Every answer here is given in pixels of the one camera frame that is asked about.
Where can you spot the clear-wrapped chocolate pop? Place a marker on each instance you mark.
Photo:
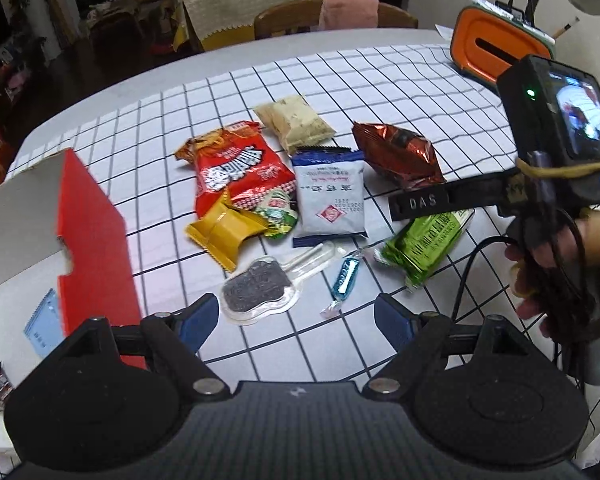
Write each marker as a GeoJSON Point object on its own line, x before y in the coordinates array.
{"type": "Point", "coordinates": [255, 285]}

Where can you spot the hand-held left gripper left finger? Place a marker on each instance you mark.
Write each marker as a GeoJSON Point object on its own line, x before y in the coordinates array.
{"type": "Point", "coordinates": [200, 321]}

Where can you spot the yellow cloth with cream lace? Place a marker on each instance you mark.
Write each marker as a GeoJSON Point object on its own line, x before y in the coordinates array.
{"type": "Point", "coordinates": [240, 5]}

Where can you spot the red cardboard box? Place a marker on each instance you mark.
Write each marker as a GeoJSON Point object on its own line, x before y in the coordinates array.
{"type": "Point", "coordinates": [95, 240]}

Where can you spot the copper brown snack packet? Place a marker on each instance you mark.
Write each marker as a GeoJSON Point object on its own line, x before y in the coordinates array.
{"type": "Point", "coordinates": [395, 152]}

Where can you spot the orange tissue box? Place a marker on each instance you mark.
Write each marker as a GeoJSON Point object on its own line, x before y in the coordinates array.
{"type": "Point", "coordinates": [472, 55]}

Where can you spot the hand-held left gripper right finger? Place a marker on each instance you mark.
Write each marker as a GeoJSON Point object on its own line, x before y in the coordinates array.
{"type": "Point", "coordinates": [392, 319]}

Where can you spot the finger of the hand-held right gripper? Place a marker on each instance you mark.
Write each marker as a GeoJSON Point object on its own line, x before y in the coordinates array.
{"type": "Point", "coordinates": [430, 202]}

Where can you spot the pink towel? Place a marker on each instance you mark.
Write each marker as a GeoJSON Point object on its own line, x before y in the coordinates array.
{"type": "Point", "coordinates": [347, 10]}

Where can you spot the yellow snack packet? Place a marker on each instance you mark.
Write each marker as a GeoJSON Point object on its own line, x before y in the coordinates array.
{"type": "Point", "coordinates": [225, 230]}

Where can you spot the light blue snack packet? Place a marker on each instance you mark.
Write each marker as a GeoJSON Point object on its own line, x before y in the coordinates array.
{"type": "Point", "coordinates": [42, 322]}

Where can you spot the white and blue snack packet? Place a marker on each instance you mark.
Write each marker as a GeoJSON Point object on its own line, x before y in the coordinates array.
{"type": "Point", "coordinates": [330, 195]}

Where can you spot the green egg packet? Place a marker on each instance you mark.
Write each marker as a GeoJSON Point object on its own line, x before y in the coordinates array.
{"type": "Point", "coordinates": [277, 215]}

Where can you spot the beige snack packet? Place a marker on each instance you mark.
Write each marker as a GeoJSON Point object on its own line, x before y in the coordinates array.
{"type": "Point", "coordinates": [295, 122]}

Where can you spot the person's right hand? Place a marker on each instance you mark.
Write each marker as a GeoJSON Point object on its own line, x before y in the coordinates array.
{"type": "Point", "coordinates": [527, 305]}

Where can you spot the blue wrapped candy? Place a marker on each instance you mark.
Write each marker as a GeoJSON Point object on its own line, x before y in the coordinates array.
{"type": "Point", "coordinates": [345, 275]}

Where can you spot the large red snack bag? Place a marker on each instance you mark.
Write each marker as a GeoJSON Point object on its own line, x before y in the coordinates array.
{"type": "Point", "coordinates": [230, 170]}

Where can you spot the green snack packet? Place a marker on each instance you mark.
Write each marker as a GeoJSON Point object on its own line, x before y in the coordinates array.
{"type": "Point", "coordinates": [420, 250]}

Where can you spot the wooden chair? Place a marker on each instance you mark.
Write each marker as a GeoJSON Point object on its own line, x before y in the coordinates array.
{"type": "Point", "coordinates": [290, 15]}

